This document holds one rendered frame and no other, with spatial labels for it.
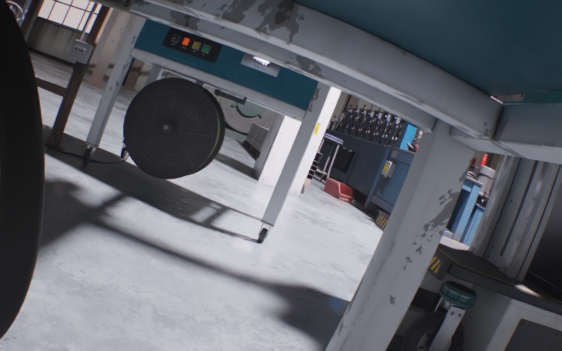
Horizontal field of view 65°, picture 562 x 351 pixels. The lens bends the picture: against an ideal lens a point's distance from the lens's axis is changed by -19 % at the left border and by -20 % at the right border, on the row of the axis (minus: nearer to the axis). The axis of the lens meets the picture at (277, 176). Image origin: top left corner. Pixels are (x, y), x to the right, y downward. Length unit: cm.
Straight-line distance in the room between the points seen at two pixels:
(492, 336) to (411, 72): 102
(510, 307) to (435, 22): 109
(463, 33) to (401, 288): 34
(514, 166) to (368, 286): 124
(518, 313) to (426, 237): 83
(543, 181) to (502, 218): 29
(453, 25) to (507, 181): 146
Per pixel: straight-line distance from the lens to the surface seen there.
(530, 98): 139
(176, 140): 235
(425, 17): 32
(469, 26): 30
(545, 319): 144
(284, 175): 211
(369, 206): 546
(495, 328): 136
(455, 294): 133
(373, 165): 634
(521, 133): 41
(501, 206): 175
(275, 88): 212
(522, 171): 176
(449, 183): 57
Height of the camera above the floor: 45
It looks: 5 degrees down
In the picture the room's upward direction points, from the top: 22 degrees clockwise
